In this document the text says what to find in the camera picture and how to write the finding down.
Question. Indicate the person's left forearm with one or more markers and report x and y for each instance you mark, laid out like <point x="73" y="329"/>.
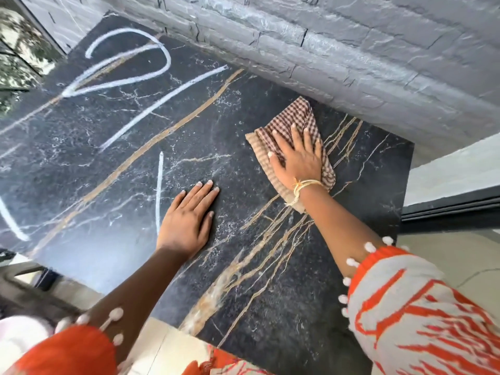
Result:
<point x="136" y="292"/>

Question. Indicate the person's left little finger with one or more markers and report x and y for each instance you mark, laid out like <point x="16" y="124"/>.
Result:
<point x="177" y="202"/>

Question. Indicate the black window frame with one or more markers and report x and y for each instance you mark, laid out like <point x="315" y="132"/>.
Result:
<point x="449" y="212"/>

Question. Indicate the person's left middle finger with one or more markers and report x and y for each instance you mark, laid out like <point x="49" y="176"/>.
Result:
<point x="201" y="195"/>

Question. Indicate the person's right hand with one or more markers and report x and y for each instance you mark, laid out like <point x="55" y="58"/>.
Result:
<point x="300" y="162"/>

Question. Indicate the dark furniture piece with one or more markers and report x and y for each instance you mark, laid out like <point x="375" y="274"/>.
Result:
<point x="27" y="285"/>

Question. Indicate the person's left thumb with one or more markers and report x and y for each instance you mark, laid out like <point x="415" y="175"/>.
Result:
<point x="207" y="226"/>

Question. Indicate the person's right forearm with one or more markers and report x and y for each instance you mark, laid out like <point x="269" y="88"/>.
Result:
<point x="340" y="226"/>

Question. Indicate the brown checked cleaning cloth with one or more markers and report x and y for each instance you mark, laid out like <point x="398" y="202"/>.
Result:
<point x="289" y="113"/>

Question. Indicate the person's right little finger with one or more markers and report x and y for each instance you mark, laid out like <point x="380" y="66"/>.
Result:
<point x="319" y="149"/>

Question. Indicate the orange white patterned garment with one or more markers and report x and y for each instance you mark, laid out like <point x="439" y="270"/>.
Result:
<point x="414" y="320"/>

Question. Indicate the person's right middle finger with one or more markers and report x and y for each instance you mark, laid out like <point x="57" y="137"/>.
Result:
<point x="297" y="136"/>

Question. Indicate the person's right thumb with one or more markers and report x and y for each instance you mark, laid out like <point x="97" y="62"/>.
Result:
<point x="275" y="162"/>

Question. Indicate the yellow thread wrist band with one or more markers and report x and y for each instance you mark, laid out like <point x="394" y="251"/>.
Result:
<point x="308" y="183"/>

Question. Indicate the person's left hand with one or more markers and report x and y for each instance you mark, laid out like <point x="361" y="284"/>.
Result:
<point x="183" y="230"/>

